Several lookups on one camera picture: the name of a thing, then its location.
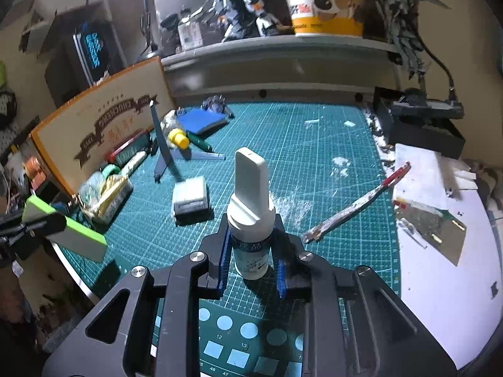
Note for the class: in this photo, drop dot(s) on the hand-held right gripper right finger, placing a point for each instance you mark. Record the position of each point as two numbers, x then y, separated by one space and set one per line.
279 271

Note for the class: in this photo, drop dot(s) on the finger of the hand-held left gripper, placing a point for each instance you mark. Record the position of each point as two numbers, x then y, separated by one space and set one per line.
47 226

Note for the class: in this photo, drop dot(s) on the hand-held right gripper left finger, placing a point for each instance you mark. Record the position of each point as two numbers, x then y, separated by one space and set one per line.
222 259

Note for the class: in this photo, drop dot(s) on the green sanding block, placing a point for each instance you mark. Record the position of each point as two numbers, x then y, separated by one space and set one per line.
78 235

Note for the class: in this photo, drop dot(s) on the white plastic bottle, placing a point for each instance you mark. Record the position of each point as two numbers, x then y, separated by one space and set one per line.
251 212

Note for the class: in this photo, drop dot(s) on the brown cardboard box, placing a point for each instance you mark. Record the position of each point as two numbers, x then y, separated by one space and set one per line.
114 129

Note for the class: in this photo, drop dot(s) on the small grey box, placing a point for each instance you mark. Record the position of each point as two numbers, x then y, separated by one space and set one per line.
190 198

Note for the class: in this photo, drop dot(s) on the paint stained stick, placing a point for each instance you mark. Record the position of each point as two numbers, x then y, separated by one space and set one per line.
353 204

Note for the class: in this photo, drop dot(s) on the white green marker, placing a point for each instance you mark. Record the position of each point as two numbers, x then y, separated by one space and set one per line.
133 163

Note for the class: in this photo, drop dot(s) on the green cutting mat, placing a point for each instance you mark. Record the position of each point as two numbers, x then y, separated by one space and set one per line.
294 157

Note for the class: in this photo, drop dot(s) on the red plastic case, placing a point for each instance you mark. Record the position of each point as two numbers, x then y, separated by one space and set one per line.
129 143

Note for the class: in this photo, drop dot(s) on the dark green marker pen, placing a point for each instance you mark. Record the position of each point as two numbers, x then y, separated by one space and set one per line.
200 143

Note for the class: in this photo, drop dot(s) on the grey model stand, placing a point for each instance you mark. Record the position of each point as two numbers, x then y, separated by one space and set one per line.
163 153

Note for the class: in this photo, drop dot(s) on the glass bottle yellow cap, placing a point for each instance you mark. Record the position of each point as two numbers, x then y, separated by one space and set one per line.
177 138

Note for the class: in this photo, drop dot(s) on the blue pad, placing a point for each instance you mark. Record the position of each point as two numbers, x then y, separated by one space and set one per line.
202 121

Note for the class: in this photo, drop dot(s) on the white paper sheet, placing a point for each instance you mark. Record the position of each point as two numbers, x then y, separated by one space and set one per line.
420 176

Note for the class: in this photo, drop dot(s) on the black device blue lights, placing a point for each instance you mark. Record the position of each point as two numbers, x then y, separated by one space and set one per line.
92 55

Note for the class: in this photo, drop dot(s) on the large black box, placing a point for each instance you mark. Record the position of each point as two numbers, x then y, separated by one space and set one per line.
424 135

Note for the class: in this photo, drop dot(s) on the grey riser shelf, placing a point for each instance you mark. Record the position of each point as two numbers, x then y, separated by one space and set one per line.
275 66

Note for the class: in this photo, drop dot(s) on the dark grey tool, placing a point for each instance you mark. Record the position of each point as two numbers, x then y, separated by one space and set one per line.
428 106

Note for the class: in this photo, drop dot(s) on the patterned cloth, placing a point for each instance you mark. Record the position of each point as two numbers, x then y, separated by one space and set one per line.
489 188

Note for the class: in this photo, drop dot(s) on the clear bottle white label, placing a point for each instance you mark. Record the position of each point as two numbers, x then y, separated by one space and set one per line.
190 35

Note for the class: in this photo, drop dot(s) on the small dark model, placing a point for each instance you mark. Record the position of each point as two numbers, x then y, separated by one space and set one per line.
171 19

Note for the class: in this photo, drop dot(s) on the white blue robot model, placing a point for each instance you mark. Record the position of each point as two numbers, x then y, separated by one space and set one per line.
243 8

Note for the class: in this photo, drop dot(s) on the printed paper cup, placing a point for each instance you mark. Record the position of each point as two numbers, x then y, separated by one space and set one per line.
326 4

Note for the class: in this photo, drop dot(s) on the dark winged model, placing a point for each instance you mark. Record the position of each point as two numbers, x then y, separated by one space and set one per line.
401 19

